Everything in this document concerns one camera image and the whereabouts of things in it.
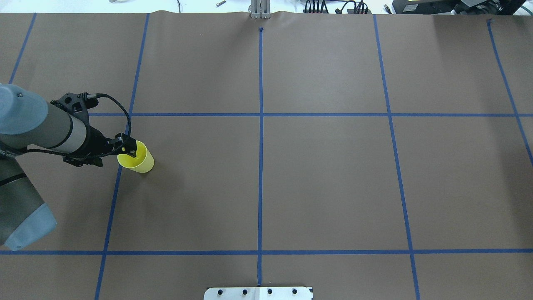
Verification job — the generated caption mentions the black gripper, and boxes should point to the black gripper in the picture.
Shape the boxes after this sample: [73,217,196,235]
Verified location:
[85,126,137,159]

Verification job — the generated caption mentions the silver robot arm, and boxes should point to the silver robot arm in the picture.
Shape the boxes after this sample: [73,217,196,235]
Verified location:
[0,84,139,251]

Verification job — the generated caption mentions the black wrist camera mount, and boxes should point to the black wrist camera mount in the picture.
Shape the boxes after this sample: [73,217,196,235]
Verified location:
[51,92,103,167]

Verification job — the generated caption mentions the yellow plastic cup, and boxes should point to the yellow plastic cup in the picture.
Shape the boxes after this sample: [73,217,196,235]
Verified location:
[117,140,155,173]

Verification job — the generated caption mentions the aluminium frame post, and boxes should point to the aluminium frame post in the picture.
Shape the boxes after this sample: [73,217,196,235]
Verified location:
[248,0,271,19]

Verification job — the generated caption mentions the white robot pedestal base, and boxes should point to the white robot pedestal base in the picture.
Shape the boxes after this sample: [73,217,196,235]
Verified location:
[203,286,314,300]

